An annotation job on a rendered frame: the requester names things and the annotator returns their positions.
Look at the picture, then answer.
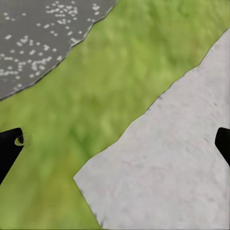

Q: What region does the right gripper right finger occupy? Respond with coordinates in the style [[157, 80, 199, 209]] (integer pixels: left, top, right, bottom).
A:
[[215, 127, 230, 166]]

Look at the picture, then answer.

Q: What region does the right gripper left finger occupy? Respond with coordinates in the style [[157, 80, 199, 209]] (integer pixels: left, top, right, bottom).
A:
[[0, 127, 33, 184]]

